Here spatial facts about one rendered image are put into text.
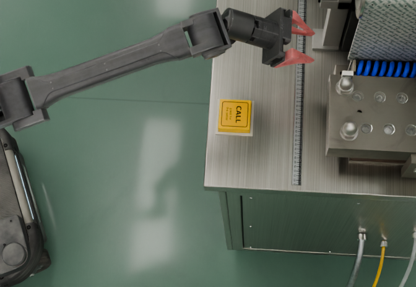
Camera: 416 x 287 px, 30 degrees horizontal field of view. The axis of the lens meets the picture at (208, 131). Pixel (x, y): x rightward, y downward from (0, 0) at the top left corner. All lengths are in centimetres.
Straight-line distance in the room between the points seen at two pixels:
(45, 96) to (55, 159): 124
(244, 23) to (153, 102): 126
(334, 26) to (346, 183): 34
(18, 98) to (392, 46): 73
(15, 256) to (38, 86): 93
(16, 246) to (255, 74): 94
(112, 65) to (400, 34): 55
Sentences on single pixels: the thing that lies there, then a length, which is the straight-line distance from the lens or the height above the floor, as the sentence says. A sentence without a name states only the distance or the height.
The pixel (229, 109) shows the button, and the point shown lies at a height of 92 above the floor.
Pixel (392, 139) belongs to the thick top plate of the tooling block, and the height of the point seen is 103.
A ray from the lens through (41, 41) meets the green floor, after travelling 288.
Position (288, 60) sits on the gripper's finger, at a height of 112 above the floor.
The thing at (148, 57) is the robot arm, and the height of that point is 121.
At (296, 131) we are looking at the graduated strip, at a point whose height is 90.
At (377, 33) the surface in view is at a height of 115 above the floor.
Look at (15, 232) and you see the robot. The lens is 238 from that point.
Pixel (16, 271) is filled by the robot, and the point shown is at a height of 26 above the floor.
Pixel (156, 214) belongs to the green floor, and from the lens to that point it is 260.
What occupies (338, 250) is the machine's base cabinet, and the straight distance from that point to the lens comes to 239.
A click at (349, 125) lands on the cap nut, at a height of 107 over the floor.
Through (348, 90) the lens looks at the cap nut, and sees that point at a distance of 159.
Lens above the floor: 252
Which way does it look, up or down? 71 degrees down
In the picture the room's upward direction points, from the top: 9 degrees counter-clockwise
